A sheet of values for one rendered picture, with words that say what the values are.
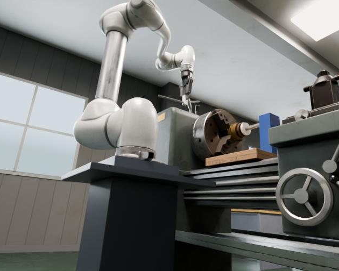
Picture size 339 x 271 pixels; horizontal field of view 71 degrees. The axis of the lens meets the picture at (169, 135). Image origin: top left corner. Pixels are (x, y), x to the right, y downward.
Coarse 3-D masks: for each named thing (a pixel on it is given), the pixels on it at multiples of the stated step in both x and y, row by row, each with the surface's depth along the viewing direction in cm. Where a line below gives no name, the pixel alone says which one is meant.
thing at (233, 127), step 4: (232, 124) 130; (236, 124) 128; (240, 124) 125; (232, 128) 128; (236, 128) 126; (240, 128) 124; (228, 132) 131; (232, 132) 127; (236, 132) 126; (240, 132) 124; (232, 136) 128; (236, 136) 127; (240, 136) 127; (244, 136) 126
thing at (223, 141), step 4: (224, 136) 133; (228, 136) 130; (220, 140) 134; (224, 140) 130; (228, 140) 130; (232, 140) 129; (220, 144) 131; (224, 144) 129; (228, 144) 130; (216, 148) 132; (220, 148) 129; (224, 148) 129; (216, 152) 130; (220, 152) 128; (224, 152) 129; (212, 156) 133
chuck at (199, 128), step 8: (208, 112) 139; (216, 112) 138; (224, 112) 142; (200, 120) 136; (208, 120) 133; (232, 120) 145; (200, 128) 132; (208, 128) 132; (216, 128) 135; (200, 136) 131; (208, 136) 130; (216, 136) 134; (200, 144) 132; (208, 144) 129; (216, 144) 132; (232, 144) 140; (240, 144) 144; (200, 152) 135; (208, 152) 130; (232, 152) 138
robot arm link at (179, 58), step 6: (186, 48) 165; (192, 48) 167; (180, 54) 165; (186, 54) 163; (192, 54) 164; (174, 60) 167; (180, 60) 164; (186, 60) 162; (192, 60) 164; (180, 66) 168
